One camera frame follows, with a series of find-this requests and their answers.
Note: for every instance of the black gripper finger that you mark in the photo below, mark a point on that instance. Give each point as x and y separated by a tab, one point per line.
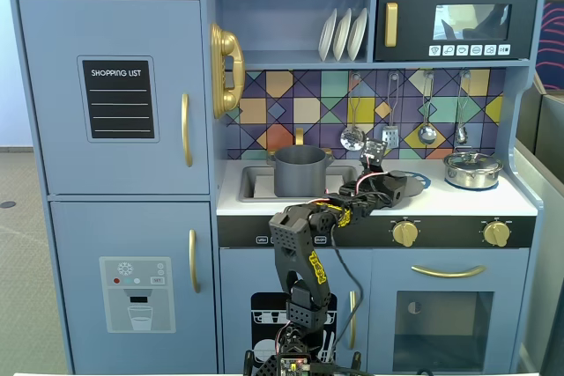
399	200
394	180

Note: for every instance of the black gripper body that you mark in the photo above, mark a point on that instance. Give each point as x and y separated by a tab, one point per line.
393	187

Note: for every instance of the gray pot lid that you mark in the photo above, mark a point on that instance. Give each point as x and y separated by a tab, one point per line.
415	186

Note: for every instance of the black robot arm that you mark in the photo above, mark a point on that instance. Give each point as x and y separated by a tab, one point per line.
291	239

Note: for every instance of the steel pot lid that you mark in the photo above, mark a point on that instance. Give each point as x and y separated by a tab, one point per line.
471	159

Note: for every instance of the gold stove knob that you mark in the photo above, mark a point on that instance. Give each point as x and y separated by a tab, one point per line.
496	233
405	234

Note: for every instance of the steel slotted spatula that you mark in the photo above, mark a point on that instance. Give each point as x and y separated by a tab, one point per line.
390	136

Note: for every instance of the steel ladle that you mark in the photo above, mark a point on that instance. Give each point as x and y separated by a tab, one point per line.
427	134

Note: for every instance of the steel skimmer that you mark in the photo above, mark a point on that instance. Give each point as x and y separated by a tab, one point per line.
351	138

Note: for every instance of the gray cooking pot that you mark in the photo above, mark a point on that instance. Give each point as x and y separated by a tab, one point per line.
299	178

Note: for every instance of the steel pot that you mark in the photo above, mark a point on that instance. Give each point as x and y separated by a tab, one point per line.
471	179

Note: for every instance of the hanging silver whisk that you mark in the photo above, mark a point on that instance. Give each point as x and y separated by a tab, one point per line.
461	134

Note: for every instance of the gold faucet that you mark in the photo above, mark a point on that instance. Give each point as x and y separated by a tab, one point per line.
299	136

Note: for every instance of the gray sink basin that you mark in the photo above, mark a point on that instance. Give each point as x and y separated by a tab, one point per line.
260	186

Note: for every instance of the oven door with window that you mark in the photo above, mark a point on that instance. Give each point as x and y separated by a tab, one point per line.
383	327

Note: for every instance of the gray cabinet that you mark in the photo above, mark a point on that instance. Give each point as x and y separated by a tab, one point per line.
542	173

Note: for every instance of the white plate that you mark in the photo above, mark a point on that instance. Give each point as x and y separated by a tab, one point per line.
341	34
358	32
326	37

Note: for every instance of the black microwave door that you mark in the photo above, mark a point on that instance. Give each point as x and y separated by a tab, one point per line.
414	19

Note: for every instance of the black table clamp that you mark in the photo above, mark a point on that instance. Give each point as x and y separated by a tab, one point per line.
249	363
357	360

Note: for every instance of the robot controller board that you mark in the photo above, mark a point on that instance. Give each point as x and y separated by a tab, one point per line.
293	367

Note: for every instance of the gold toy telephone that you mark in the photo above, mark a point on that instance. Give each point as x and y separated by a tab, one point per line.
229	41

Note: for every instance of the black shopping list board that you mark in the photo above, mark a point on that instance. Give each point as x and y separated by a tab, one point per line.
119	98

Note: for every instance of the blue freezer door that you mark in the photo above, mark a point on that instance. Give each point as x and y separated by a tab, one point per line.
79	235

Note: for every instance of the blue fridge door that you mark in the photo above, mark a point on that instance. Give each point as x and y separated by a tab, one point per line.
53	85

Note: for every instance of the black floor disc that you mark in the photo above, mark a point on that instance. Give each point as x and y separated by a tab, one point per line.
6	204

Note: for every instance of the blue toy kitchen frame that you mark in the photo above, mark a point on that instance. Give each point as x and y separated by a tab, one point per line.
291	19

